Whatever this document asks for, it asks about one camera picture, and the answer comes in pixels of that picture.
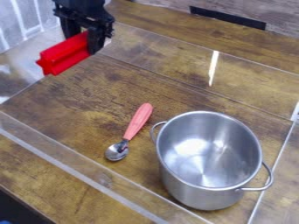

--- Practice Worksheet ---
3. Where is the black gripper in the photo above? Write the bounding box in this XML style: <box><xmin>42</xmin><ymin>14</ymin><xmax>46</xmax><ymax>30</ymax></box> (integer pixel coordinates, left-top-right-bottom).
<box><xmin>53</xmin><ymin>0</ymin><xmax>115</xmax><ymax>55</ymax></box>

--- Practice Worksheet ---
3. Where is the red rectangular block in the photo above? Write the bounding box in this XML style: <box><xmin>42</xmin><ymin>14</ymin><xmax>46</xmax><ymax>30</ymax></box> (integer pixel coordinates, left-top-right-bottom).
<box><xmin>37</xmin><ymin>31</ymin><xmax>90</xmax><ymax>75</ymax></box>

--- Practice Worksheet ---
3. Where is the silver metal pot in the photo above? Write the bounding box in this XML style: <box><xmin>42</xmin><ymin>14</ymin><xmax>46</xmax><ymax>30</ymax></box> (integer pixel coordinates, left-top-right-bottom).
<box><xmin>150</xmin><ymin>111</ymin><xmax>274</xmax><ymax>211</ymax></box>

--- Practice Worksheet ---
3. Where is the clear acrylic barrier panel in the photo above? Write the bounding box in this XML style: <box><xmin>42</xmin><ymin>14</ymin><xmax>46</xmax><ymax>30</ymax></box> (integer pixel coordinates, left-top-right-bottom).
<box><xmin>0</xmin><ymin>112</ymin><xmax>214</xmax><ymax>224</ymax></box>

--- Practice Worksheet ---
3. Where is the black wall strip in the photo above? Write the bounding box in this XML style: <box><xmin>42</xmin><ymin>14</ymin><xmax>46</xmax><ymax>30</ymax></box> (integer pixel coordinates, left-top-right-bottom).
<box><xmin>190</xmin><ymin>6</ymin><xmax>268</xmax><ymax>30</ymax></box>

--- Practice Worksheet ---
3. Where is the spoon with pink handle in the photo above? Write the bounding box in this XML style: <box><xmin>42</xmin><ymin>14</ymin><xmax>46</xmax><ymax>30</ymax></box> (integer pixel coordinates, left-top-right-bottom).
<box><xmin>106</xmin><ymin>102</ymin><xmax>154</xmax><ymax>161</ymax></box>

